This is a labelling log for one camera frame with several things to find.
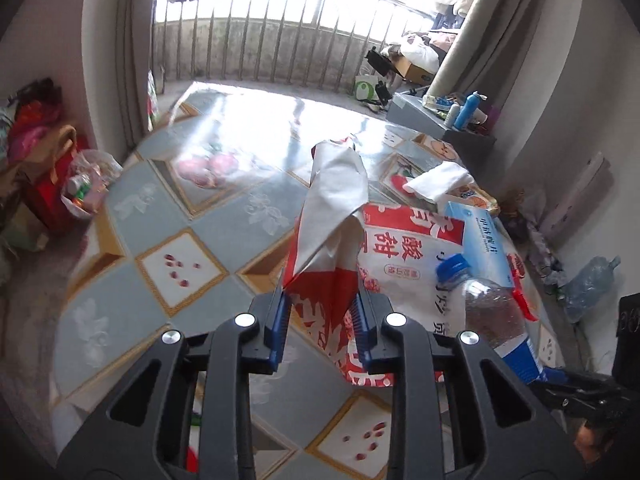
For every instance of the red white snack bag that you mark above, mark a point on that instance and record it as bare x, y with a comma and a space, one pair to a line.
330, 200

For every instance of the orange blue packet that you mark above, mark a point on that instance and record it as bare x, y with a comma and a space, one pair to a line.
477, 200

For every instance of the light blue white box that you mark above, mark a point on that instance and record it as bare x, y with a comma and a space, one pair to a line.
482, 240

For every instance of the beige curtain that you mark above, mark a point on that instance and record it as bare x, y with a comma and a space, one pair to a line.
490, 20

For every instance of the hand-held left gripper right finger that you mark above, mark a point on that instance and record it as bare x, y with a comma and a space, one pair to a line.
362, 332

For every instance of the grey cabinet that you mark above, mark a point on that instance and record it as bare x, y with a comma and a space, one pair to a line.
425, 120

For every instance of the metal balcony railing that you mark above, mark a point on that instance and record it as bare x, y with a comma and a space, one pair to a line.
280, 35

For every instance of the clear plastic bottle blue cap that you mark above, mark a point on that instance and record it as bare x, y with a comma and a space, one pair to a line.
492, 310

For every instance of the person's right forearm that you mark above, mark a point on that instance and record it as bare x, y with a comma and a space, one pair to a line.
592, 445

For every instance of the blue bottle white cap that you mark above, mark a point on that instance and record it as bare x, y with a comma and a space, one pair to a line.
465, 110

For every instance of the white green bag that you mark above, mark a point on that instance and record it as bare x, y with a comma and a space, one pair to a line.
366, 89

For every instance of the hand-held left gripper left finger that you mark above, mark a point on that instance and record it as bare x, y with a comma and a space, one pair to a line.
277, 327

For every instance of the small white bottle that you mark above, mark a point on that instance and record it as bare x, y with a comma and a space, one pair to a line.
452, 114

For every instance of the cardboard box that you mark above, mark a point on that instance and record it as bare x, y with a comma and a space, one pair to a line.
415, 71

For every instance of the fruit print tablecloth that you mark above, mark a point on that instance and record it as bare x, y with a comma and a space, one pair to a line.
190, 220

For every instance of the red gift bag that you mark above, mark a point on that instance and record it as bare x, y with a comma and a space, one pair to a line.
52, 185

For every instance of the clear bag of bottles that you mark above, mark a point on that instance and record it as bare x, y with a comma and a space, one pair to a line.
90, 185

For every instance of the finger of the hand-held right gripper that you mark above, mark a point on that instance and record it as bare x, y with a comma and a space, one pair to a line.
585, 392

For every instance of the white tissue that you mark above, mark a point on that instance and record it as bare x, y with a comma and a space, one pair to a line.
440, 180

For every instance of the large blue water jug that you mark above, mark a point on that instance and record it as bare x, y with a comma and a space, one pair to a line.
590, 287

